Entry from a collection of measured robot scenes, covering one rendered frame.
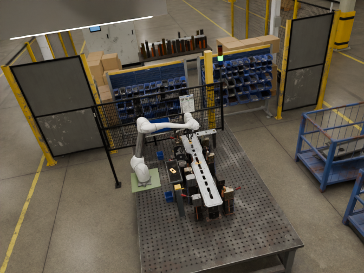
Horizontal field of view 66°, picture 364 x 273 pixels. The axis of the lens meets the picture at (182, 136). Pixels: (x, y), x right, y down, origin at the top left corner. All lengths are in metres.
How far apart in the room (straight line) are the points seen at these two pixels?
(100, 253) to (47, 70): 2.93
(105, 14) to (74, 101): 5.06
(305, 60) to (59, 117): 4.66
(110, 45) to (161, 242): 7.65
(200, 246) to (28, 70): 3.76
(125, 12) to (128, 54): 9.71
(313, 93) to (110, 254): 4.87
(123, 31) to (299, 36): 5.79
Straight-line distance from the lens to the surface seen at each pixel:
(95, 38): 9.77
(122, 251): 4.07
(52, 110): 5.38
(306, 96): 6.37
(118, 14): 0.17
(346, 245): 4.20
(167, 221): 3.30
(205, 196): 3.08
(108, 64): 7.73
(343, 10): 10.09
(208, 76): 4.10
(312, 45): 5.91
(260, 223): 3.25
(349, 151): 4.74
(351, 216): 4.24
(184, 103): 4.15
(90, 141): 5.64
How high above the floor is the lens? 3.25
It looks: 34 degrees down
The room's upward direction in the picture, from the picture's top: 8 degrees counter-clockwise
